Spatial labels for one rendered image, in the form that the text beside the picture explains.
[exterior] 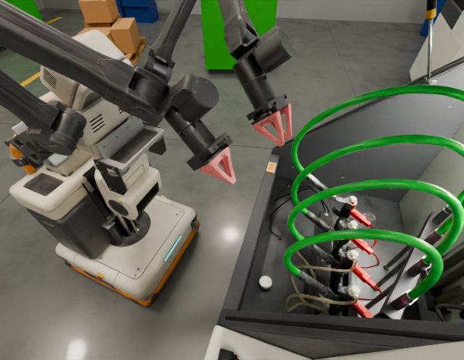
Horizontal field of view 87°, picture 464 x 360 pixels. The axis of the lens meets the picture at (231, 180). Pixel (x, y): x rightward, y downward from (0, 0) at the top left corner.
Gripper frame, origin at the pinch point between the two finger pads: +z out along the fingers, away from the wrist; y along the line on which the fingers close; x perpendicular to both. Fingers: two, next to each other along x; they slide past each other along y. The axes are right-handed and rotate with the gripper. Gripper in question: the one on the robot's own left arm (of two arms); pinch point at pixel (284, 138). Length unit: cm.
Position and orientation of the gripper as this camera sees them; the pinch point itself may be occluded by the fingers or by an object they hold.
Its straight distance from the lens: 60.2
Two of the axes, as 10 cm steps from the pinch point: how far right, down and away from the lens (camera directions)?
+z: 5.0, 8.5, 1.9
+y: 5.1, -4.6, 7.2
